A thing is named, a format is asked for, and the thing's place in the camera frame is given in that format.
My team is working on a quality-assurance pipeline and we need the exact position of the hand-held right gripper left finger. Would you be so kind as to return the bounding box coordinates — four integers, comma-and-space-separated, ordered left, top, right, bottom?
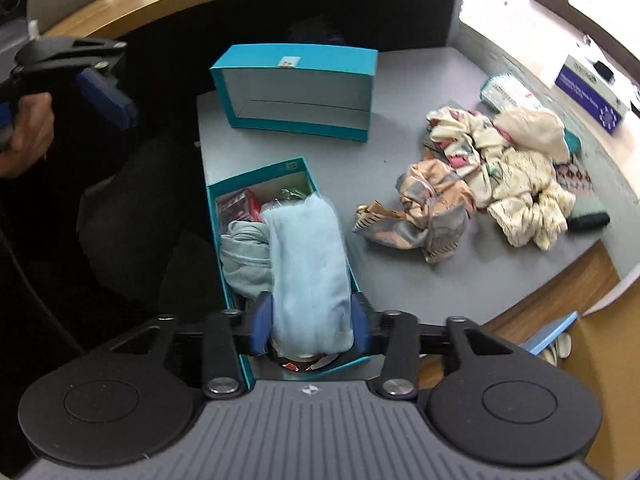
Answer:
107, 292, 274, 397

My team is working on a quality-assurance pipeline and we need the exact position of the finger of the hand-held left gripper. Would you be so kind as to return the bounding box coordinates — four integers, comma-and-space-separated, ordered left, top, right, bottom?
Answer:
12, 36, 140, 132

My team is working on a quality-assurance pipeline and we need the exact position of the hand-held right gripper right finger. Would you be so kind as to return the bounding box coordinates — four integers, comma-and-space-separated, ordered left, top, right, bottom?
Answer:
349, 292, 522, 399

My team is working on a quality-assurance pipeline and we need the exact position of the light blue cloth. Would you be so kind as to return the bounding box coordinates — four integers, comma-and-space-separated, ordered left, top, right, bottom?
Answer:
261, 193, 355, 356

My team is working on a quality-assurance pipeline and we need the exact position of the teal box with contents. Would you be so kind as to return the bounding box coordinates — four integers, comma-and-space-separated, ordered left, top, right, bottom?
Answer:
206, 156, 377, 383

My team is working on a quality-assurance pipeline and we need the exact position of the grey desktop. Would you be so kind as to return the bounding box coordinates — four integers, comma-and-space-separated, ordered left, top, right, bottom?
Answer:
196, 46, 640, 333

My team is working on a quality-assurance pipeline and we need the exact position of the person's left hand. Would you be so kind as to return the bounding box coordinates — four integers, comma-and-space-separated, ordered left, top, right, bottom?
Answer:
0, 91, 56, 179

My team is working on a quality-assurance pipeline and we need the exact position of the grey-blue cloth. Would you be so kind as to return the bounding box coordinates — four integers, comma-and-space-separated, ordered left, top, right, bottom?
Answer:
219, 220, 275, 300

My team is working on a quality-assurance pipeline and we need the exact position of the wooden counter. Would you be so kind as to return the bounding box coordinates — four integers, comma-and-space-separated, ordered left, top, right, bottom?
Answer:
42, 0, 463, 41

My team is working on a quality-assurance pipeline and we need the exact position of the red packet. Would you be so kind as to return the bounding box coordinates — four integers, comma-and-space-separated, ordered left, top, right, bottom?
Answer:
215, 188, 262, 223

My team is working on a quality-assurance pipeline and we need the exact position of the black chair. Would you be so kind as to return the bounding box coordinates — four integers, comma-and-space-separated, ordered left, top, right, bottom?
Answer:
75, 135, 226, 318

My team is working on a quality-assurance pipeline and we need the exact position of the peach and grey patterned cloth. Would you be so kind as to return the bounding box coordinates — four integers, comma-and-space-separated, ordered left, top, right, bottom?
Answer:
352, 160, 477, 265

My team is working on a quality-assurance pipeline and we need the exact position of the empty teal box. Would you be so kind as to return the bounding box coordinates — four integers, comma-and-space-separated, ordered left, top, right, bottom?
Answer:
209, 43, 379, 143

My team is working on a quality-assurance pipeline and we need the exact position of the light blue board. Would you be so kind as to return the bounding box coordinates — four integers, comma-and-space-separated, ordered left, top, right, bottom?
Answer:
520, 311, 579, 356

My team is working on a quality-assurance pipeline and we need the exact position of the white slipper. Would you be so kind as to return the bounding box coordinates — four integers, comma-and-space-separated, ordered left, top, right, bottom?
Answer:
540, 332, 573, 367

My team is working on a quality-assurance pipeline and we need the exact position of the cream floral cloth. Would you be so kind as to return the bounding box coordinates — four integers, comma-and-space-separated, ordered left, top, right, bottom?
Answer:
424, 106, 577, 252

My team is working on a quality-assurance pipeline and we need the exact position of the dark green cylinder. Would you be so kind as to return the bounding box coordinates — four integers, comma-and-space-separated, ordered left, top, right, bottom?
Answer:
567, 211, 611, 233

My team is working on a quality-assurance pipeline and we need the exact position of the patterned knit pouch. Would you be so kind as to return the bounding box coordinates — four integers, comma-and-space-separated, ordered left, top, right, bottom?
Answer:
554, 155, 596, 213

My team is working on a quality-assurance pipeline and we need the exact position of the pale pink cloth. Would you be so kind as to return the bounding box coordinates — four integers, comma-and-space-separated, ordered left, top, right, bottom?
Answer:
494, 108, 571, 162

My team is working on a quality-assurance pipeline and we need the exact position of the white and teal packet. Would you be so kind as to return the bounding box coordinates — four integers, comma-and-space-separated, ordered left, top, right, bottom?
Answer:
479, 74, 546, 113

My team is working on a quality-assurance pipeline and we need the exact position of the purple box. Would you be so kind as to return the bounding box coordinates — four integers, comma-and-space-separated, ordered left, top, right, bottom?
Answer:
554, 54, 629, 134

